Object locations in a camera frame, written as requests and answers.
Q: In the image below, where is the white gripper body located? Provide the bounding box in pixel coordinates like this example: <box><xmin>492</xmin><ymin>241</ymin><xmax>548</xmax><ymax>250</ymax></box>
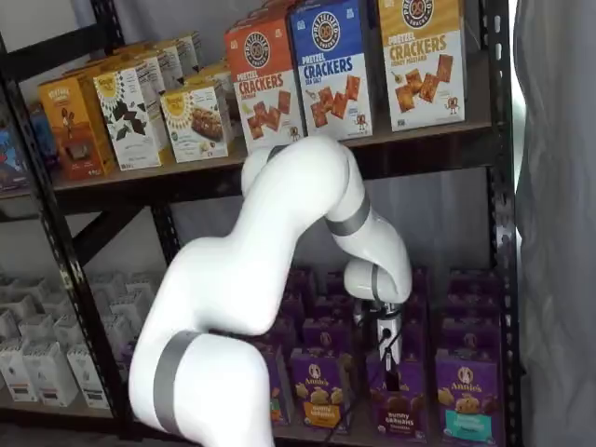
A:
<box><xmin>375</xmin><ymin>314</ymin><xmax>403</xmax><ymax>363</ymax></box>

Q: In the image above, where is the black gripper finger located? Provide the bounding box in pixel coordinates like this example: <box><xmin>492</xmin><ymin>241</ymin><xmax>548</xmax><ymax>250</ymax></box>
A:
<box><xmin>381</xmin><ymin>351</ymin><xmax>402</xmax><ymax>394</ymax></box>

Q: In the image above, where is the purple box with brown patch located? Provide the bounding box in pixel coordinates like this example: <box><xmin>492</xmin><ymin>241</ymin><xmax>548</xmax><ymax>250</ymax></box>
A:
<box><xmin>365</xmin><ymin>352</ymin><xmax>429</xmax><ymax>444</ymax></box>

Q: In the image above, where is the purple snack box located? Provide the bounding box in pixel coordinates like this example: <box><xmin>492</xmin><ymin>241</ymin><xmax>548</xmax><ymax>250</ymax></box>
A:
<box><xmin>272</xmin><ymin>316</ymin><xmax>300</xmax><ymax>351</ymax></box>
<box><xmin>278</xmin><ymin>291</ymin><xmax>307</xmax><ymax>323</ymax></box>
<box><xmin>301</xmin><ymin>317</ymin><xmax>354</xmax><ymax>358</ymax></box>
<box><xmin>400</xmin><ymin>319</ymin><xmax>428</xmax><ymax>363</ymax></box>
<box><xmin>443</xmin><ymin>291</ymin><xmax>503</xmax><ymax>322</ymax></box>
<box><xmin>411</xmin><ymin>266</ymin><xmax>430</xmax><ymax>295</ymax></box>
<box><xmin>440</xmin><ymin>317</ymin><xmax>504</xmax><ymax>362</ymax></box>
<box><xmin>403</xmin><ymin>292</ymin><xmax>428</xmax><ymax>323</ymax></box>
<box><xmin>117</xmin><ymin>341</ymin><xmax>137</xmax><ymax>374</ymax></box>
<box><xmin>311</xmin><ymin>294</ymin><xmax>356</xmax><ymax>322</ymax></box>
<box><xmin>324</xmin><ymin>271</ymin><xmax>348</xmax><ymax>299</ymax></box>
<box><xmin>448</xmin><ymin>268</ymin><xmax>503</xmax><ymax>297</ymax></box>

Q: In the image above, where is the purple box with yellow patch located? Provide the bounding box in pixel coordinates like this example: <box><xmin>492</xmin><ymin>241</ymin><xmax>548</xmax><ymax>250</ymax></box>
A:
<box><xmin>289</xmin><ymin>347</ymin><xmax>354</xmax><ymax>436</ymax></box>

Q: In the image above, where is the purple box with teal patch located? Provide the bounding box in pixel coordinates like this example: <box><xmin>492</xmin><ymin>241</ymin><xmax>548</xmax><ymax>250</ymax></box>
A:
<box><xmin>264</xmin><ymin>345</ymin><xmax>294</xmax><ymax>426</ymax></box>
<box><xmin>434</xmin><ymin>354</ymin><xmax>507</xmax><ymax>446</ymax></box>

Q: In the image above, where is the black metal shelf unit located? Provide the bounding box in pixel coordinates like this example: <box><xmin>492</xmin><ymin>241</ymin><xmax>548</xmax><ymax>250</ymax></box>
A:
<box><xmin>0</xmin><ymin>0</ymin><xmax>523</xmax><ymax>447</ymax></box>

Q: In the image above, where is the white carton box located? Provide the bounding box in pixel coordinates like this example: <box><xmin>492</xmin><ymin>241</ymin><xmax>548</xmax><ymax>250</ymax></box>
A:
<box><xmin>22</xmin><ymin>352</ymin><xmax>80</xmax><ymax>407</ymax></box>
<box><xmin>65</xmin><ymin>343</ymin><xmax>114</xmax><ymax>411</ymax></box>
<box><xmin>18</xmin><ymin>313</ymin><xmax>60</xmax><ymax>355</ymax></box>
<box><xmin>12</xmin><ymin>290</ymin><xmax>53</xmax><ymax>320</ymax></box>
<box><xmin>0</xmin><ymin>345</ymin><xmax>39</xmax><ymax>404</ymax></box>
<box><xmin>108</xmin><ymin>291</ymin><xmax>144</xmax><ymax>322</ymax></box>
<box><xmin>51</xmin><ymin>313</ymin><xmax>90</xmax><ymax>350</ymax></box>
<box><xmin>102</xmin><ymin>310</ymin><xmax>142</xmax><ymax>348</ymax></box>
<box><xmin>0</xmin><ymin>308</ymin><xmax>22</xmax><ymax>350</ymax></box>

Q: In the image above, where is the blue pretzel crackers box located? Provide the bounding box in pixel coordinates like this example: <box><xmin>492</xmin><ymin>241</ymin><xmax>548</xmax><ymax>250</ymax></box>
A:
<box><xmin>289</xmin><ymin>0</ymin><xmax>375</xmax><ymax>142</ymax></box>

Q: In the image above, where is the yellow pretzel crackers box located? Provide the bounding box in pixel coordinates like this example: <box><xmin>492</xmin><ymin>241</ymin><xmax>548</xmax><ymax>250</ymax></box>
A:
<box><xmin>377</xmin><ymin>0</ymin><xmax>467</xmax><ymax>133</ymax></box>

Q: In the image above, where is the orange pretzel crackers box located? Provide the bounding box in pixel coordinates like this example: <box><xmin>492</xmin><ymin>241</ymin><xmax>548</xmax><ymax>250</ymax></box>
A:
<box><xmin>223</xmin><ymin>17</ymin><xmax>307</xmax><ymax>155</ymax></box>
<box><xmin>235</xmin><ymin>0</ymin><xmax>299</xmax><ymax>30</ymax></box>

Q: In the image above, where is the white box with cookie bar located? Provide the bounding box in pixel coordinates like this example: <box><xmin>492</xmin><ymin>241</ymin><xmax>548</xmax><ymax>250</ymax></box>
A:
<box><xmin>159</xmin><ymin>84</ymin><xmax>236</xmax><ymax>164</ymax></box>

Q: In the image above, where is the white yellow snack box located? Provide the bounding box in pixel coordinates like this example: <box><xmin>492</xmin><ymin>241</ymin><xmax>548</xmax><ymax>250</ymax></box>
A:
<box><xmin>184</xmin><ymin>61</ymin><xmax>233</xmax><ymax>95</ymax></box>
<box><xmin>175</xmin><ymin>30</ymin><xmax>205</xmax><ymax>76</ymax></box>
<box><xmin>133</xmin><ymin>45</ymin><xmax>188</xmax><ymax>93</ymax></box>

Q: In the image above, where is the white box with dark crackers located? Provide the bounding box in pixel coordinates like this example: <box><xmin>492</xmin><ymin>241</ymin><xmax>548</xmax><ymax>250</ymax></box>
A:
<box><xmin>92</xmin><ymin>59</ymin><xmax>166</xmax><ymax>171</ymax></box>

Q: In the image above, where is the orange brown snack box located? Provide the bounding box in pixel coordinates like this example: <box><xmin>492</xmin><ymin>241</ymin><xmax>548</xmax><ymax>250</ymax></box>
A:
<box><xmin>61</xmin><ymin>54</ymin><xmax>118</xmax><ymax>81</ymax></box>
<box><xmin>37</xmin><ymin>73</ymin><xmax>116</xmax><ymax>182</ymax></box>

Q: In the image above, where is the grey fabric curtain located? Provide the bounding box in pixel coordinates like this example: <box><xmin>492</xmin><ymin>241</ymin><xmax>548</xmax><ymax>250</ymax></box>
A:
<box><xmin>510</xmin><ymin>0</ymin><xmax>596</xmax><ymax>447</ymax></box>

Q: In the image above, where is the blue snack package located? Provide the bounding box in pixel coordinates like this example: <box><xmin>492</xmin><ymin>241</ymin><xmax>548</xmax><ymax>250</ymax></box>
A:
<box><xmin>27</xmin><ymin>102</ymin><xmax>61</xmax><ymax>169</ymax></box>
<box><xmin>0</xmin><ymin>116</ymin><xmax>30</xmax><ymax>193</ymax></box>

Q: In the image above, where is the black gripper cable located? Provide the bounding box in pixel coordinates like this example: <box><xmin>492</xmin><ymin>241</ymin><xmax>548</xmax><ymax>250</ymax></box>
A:
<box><xmin>353</xmin><ymin>301</ymin><xmax>402</xmax><ymax>360</ymax></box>

